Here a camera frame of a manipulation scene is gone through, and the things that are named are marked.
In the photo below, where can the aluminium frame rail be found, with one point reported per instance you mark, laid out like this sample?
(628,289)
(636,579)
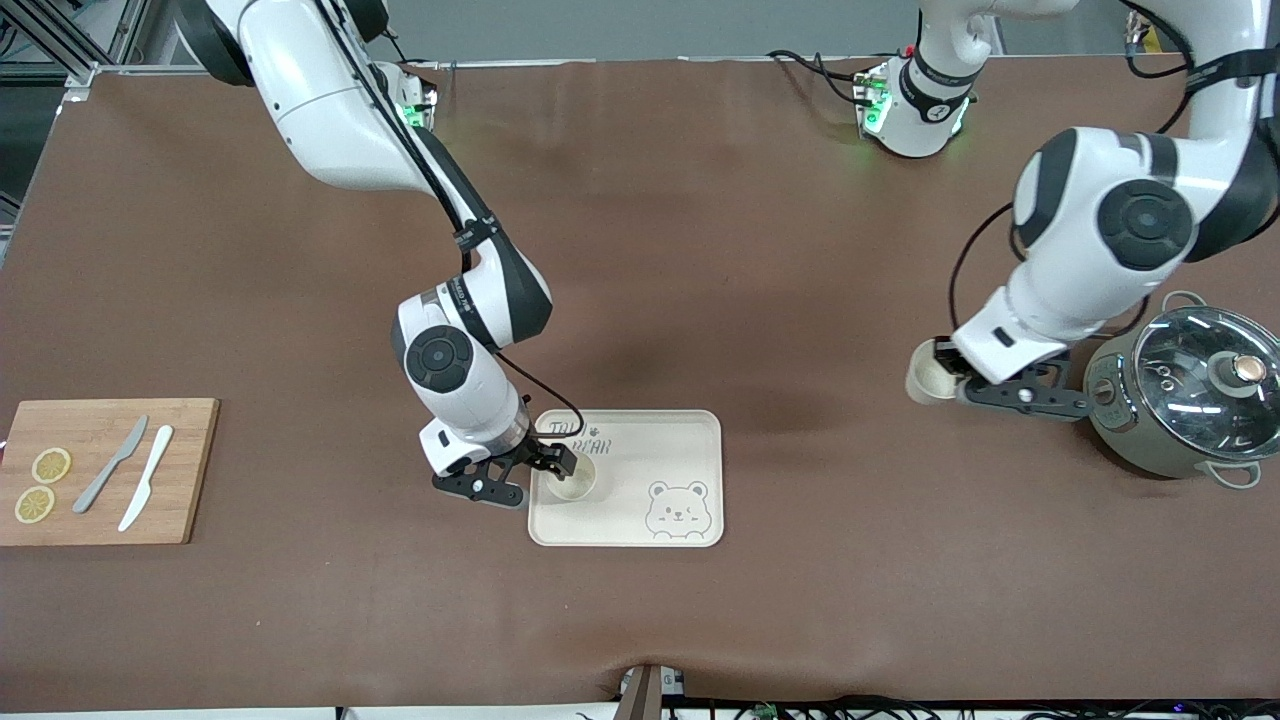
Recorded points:
(130,69)

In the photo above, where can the white plastic knife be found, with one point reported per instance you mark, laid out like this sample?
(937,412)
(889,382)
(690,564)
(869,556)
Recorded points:
(148,477)

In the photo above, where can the wooden cutting board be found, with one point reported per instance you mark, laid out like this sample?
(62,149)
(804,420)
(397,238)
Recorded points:
(180,500)

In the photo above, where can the yellow lemon slice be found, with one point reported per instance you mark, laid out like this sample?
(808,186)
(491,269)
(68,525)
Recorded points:
(51,465)
(35,504)

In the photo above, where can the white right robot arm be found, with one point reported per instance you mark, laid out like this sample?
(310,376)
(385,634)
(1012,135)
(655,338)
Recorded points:
(340,130)

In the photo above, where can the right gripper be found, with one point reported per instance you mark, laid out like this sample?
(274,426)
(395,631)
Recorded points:
(541,454)

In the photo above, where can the brown table cover cloth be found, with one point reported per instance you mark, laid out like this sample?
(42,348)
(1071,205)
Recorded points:
(700,250)

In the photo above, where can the cream bear print tray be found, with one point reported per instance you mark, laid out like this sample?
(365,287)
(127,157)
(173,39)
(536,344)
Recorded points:
(640,520)

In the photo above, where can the grey plastic knife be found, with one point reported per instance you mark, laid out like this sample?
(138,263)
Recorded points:
(110,467)

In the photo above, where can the white IKEA cup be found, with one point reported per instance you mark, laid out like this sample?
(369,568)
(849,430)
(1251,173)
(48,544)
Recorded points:
(925,382)
(575,487)

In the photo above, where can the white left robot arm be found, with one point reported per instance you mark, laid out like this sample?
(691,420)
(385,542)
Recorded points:
(1100,200)

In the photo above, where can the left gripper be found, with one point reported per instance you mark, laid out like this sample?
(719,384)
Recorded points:
(947,359)

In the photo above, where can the grey-green cooking pot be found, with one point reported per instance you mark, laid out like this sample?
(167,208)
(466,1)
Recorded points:
(1135,440)

